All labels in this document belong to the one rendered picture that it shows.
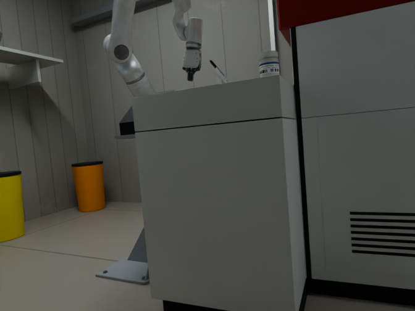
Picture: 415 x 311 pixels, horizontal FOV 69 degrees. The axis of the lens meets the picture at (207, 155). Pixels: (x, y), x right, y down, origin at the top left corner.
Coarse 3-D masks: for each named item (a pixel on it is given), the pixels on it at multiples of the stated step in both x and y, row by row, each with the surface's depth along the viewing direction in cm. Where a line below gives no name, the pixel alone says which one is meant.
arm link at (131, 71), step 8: (104, 40) 156; (104, 48) 155; (120, 64) 162; (128, 64) 161; (136, 64) 161; (120, 72) 161; (128, 72) 159; (136, 72) 160; (144, 72) 165; (128, 80) 161; (136, 80) 161
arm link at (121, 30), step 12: (120, 0) 142; (132, 0) 144; (120, 12) 144; (132, 12) 147; (120, 24) 145; (132, 24) 150; (120, 36) 146; (132, 36) 150; (108, 48) 147; (120, 48) 146; (132, 48) 151; (120, 60) 149
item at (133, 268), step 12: (144, 228) 189; (144, 240) 190; (132, 252) 195; (144, 252) 191; (120, 264) 192; (132, 264) 190; (144, 264) 189; (96, 276) 180; (108, 276) 176; (120, 276) 174; (132, 276) 173; (144, 276) 169
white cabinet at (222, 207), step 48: (144, 144) 129; (192, 144) 120; (240, 144) 112; (288, 144) 115; (144, 192) 131; (192, 192) 122; (240, 192) 114; (288, 192) 109; (192, 240) 124; (240, 240) 115; (288, 240) 108; (192, 288) 126; (240, 288) 117; (288, 288) 110
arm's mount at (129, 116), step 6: (132, 108) 184; (126, 114) 181; (132, 114) 178; (126, 120) 176; (132, 120) 173; (120, 126) 177; (126, 126) 175; (132, 126) 173; (120, 132) 177; (126, 132) 175; (132, 132) 173
